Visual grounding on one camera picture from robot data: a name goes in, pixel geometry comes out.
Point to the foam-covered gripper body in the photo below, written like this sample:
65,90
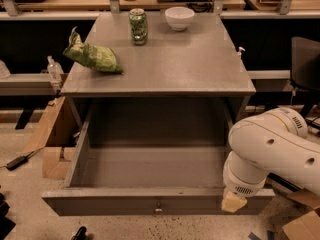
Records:
240,185

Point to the grey top drawer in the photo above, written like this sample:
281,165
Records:
147,156

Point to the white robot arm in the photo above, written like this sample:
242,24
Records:
272,142

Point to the grey drawer cabinet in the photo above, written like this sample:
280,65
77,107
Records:
179,89

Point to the open cardboard box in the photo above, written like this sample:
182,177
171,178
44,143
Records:
54,137

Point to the black stand base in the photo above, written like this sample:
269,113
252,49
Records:
283,182

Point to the cardboard box bottom right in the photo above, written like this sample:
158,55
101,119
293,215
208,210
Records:
307,226

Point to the white pump dispenser bottle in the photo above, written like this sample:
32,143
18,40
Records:
241,51

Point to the black tool on floor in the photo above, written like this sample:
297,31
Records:
80,234

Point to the dark office chair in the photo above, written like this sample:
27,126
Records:
305,71

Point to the white ceramic bowl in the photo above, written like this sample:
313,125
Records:
179,18

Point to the green chip bag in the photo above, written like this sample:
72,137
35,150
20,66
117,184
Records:
99,58

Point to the green soda can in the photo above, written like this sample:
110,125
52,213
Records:
139,26

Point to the black power adapter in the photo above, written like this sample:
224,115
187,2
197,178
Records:
15,163

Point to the clear plastic bottle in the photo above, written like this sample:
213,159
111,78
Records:
54,69

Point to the black object bottom left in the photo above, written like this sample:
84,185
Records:
6,224

